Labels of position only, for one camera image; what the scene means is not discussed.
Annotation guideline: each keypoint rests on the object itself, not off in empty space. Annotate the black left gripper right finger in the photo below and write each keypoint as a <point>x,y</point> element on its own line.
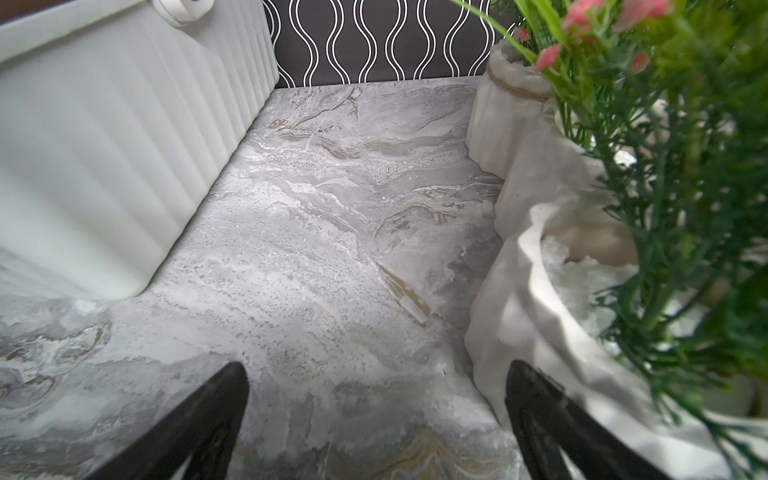
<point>550,428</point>

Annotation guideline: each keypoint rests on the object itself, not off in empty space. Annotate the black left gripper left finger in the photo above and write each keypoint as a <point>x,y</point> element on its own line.
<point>196,439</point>

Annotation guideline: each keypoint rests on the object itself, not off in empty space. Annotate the potted pink gypsophila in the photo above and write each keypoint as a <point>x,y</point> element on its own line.
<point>671,98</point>
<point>546,168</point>

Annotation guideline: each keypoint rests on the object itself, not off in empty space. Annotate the white ribbed storage box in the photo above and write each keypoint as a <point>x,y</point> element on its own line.
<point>116,119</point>

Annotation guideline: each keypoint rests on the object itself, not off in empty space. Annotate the potted orange gypsophila at back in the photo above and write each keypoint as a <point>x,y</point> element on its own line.
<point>510,99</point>

